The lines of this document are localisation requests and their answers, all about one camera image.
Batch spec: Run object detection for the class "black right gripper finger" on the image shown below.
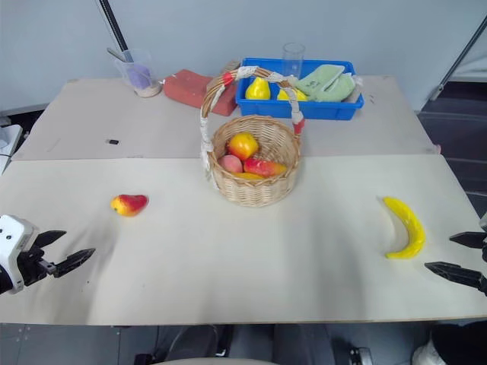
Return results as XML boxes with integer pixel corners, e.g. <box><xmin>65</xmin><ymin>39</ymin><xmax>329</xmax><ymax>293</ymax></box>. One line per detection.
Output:
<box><xmin>424</xmin><ymin>261</ymin><xmax>487</xmax><ymax>295</ymax></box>
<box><xmin>449</xmin><ymin>231</ymin><xmax>487</xmax><ymax>249</ymax></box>

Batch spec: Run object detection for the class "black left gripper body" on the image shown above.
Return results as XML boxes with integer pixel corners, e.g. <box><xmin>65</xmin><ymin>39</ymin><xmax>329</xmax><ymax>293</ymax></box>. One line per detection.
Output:
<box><xmin>17</xmin><ymin>236</ymin><xmax>59</xmax><ymax>287</ymax></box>

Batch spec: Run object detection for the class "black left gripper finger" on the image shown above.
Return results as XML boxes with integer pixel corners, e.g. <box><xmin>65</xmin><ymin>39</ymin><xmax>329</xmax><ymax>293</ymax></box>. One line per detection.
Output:
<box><xmin>54</xmin><ymin>248</ymin><xmax>97</xmax><ymax>279</ymax></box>
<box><xmin>35</xmin><ymin>230</ymin><xmax>68</xmax><ymax>249</ymax></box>

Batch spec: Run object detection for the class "red yellow apple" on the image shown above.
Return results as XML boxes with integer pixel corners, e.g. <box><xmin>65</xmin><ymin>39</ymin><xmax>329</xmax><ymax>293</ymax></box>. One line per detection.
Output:
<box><xmin>227</xmin><ymin>132</ymin><xmax>260</xmax><ymax>161</ymax></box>

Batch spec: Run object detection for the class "red yellow mango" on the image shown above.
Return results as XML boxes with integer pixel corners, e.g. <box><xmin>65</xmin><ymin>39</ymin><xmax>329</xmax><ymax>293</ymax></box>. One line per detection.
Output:
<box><xmin>243</xmin><ymin>157</ymin><xmax>288</xmax><ymax>179</ymax></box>
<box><xmin>110</xmin><ymin>193</ymin><xmax>149</xmax><ymax>218</ymax></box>

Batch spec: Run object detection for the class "white device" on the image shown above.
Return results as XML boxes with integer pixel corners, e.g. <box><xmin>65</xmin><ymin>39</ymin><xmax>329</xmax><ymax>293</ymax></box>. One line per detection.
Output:
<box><xmin>0</xmin><ymin>122</ymin><xmax>24</xmax><ymax>174</ymax></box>

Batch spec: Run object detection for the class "black caster wheel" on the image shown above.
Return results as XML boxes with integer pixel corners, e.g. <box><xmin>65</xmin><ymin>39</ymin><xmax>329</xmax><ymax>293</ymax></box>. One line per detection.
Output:
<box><xmin>343</xmin><ymin>344</ymin><xmax>374</xmax><ymax>365</ymax></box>

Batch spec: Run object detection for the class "grey tripod leg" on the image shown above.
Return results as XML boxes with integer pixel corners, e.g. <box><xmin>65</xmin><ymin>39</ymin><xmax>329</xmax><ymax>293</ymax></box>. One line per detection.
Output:
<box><xmin>431</xmin><ymin>14</ymin><xmax>487</xmax><ymax>101</ymax></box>

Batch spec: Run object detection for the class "clear plastic measuring cup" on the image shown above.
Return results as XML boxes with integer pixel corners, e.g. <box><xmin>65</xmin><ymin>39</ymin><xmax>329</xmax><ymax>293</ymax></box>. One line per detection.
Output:
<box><xmin>113</xmin><ymin>47</ymin><xmax>164</xmax><ymax>99</ymax></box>

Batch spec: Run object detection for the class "pink peach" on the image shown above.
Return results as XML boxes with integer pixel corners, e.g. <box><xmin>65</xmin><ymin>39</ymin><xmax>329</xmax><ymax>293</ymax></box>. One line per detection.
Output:
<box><xmin>218</xmin><ymin>154</ymin><xmax>244</xmax><ymax>175</ymax></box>

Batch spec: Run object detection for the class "purple object in cup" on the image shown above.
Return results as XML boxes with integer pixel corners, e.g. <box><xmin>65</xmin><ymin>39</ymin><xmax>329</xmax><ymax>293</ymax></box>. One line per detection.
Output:
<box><xmin>128</xmin><ymin>63</ymin><xmax>153</xmax><ymax>90</ymax></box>

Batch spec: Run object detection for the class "red brick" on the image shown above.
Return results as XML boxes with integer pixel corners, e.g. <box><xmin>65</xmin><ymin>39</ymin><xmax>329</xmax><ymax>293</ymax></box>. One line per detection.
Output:
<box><xmin>163</xmin><ymin>68</ymin><xmax>239</xmax><ymax>116</ymax></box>

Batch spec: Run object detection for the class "light green cloth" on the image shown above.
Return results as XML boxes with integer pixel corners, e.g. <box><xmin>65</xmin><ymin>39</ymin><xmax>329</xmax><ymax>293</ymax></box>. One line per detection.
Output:
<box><xmin>294</xmin><ymin>64</ymin><xmax>359</xmax><ymax>103</ymax></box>

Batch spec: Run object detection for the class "blue plastic bin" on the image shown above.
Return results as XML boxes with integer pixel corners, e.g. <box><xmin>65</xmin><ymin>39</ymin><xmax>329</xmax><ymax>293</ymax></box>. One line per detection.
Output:
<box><xmin>234</xmin><ymin>57</ymin><xmax>365</xmax><ymax>121</ymax></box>

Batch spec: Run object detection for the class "yellow pear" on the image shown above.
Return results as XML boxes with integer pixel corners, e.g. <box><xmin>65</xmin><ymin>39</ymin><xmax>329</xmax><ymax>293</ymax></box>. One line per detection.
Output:
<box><xmin>276</xmin><ymin>87</ymin><xmax>309</xmax><ymax>103</ymax></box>
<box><xmin>244</xmin><ymin>76</ymin><xmax>272</xmax><ymax>102</ymax></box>

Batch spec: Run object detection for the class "clear glass tumbler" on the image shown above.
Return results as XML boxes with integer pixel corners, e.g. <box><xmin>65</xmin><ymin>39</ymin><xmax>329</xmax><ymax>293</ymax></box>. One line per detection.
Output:
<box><xmin>282</xmin><ymin>42</ymin><xmax>307</xmax><ymax>79</ymax></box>

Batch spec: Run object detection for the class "wicker basket with taped handle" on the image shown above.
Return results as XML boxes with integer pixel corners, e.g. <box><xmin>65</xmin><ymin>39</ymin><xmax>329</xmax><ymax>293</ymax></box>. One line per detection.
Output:
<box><xmin>199</xmin><ymin>65</ymin><xmax>307</xmax><ymax>208</ymax></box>

